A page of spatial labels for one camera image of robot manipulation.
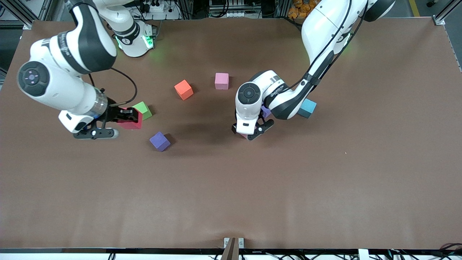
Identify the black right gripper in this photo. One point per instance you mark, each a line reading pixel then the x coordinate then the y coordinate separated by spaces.
pixel 112 113

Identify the small white box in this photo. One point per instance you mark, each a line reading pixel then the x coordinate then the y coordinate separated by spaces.
pixel 364 254

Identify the pink foam cube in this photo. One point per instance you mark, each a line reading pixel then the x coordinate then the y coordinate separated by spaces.
pixel 221 80
pixel 245 136

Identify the white equipment rack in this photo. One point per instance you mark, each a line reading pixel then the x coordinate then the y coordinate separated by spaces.
pixel 227 14

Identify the red foam cube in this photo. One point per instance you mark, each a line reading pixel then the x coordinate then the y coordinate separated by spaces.
pixel 131 125

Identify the green foam cube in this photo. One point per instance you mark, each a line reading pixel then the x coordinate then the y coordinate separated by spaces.
pixel 145 108

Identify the metal bracket with brown wedge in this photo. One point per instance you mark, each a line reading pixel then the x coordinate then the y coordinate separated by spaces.
pixel 231 249

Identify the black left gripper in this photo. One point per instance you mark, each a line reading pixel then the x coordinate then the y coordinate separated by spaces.
pixel 233 129

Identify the white power strip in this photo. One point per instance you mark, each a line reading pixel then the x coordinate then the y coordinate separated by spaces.
pixel 160 9

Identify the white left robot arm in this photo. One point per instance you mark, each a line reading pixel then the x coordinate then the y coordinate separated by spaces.
pixel 325 29

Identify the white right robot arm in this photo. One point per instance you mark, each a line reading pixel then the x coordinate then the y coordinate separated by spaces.
pixel 65 92

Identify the purple foam cube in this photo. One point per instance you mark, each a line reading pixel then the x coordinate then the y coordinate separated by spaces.
pixel 159 141
pixel 266 112

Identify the bag of orange items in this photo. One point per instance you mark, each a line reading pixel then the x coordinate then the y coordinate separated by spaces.
pixel 296 11

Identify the light blue foam cube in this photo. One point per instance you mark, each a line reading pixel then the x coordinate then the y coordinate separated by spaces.
pixel 308 109

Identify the brown table cover sheet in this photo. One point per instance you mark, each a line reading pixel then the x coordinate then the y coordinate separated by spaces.
pixel 231 198

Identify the orange foam cube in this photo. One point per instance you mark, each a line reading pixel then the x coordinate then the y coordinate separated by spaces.
pixel 183 89

